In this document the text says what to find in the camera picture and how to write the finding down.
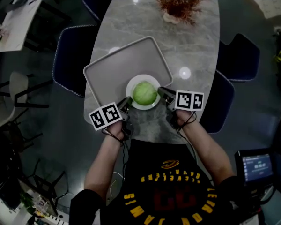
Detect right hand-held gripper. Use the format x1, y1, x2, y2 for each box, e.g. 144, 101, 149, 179
157, 86, 205, 129

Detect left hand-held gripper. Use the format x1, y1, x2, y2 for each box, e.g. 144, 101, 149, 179
88, 96, 134, 141

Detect white round plate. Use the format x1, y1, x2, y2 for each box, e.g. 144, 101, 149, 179
125, 74, 161, 111

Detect green cabbage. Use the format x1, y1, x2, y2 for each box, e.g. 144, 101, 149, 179
132, 81, 158, 106

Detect person's right forearm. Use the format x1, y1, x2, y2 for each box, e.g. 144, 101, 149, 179
176, 110, 235, 185

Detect person's left forearm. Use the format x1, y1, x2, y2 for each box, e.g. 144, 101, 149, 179
83, 122, 130, 197

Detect white round table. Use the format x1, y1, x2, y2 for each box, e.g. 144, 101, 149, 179
83, 0, 221, 145

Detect grey rectangular tray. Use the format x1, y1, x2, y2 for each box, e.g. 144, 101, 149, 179
82, 36, 174, 108

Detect dried reddish plant white pot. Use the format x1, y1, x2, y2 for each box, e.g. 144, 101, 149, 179
153, 0, 211, 26

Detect person's black printed jersey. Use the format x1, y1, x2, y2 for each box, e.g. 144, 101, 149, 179
69, 138, 266, 225

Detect black screen on stand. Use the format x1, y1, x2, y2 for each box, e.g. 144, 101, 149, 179
234, 149, 276, 186

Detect white chair black legs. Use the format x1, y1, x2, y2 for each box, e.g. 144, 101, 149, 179
0, 71, 50, 128

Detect white table black legs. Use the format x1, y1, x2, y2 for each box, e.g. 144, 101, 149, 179
0, 0, 52, 53

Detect small potted flower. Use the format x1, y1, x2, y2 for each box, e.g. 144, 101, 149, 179
0, 24, 9, 45

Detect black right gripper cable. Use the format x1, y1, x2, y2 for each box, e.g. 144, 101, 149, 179
175, 111, 214, 180

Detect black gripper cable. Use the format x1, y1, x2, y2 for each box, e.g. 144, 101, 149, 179
101, 125, 132, 181
175, 111, 214, 180

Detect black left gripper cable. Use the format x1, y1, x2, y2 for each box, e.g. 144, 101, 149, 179
101, 125, 132, 181

